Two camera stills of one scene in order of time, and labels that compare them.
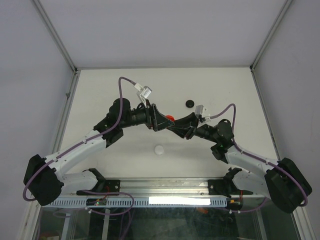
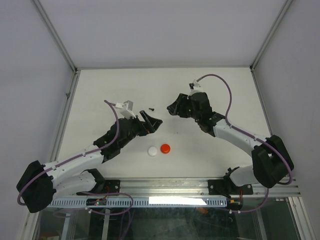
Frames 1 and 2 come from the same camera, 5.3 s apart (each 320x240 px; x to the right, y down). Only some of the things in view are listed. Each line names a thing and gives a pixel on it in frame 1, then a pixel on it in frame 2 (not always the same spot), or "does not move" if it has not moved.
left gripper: [155, 120] to [149, 126]
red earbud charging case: [170, 117] to [165, 148]
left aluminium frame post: [56, 36] does not move
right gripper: [190, 120] to [177, 106]
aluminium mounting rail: [165, 187] does not move
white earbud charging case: [159, 150] to [152, 151]
